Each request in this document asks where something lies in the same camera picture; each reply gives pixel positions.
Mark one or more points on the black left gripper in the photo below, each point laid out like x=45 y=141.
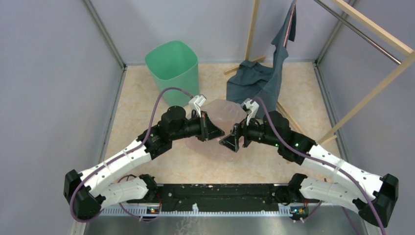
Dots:
x=208 y=129

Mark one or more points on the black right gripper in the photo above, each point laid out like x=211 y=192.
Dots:
x=241 y=129

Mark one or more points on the pink translucent trash bag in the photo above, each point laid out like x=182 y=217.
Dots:
x=224 y=114

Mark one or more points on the green plastic trash bin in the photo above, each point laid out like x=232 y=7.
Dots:
x=174 y=64

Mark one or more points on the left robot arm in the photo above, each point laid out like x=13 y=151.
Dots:
x=91 y=190

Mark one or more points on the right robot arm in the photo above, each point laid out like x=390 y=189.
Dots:
x=371 y=196

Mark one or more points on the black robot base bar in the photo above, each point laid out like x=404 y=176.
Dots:
x=222 y=197

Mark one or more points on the dark blue-grey cloth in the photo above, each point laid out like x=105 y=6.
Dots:
x=256 y=80

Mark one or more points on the metal rod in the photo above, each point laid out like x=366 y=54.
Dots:
x=344 y=21

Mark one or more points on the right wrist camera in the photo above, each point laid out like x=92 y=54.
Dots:
x=250 y=107

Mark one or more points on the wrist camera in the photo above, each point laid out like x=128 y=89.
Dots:
x=250 y=107
x=196 y=103

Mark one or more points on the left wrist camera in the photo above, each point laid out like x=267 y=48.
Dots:
x=196 y=103

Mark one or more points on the white cable duct strip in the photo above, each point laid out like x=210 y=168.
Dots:
x=195 y=212

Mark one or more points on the wooden drying rack frame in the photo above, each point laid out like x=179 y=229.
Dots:
x=351 y=69

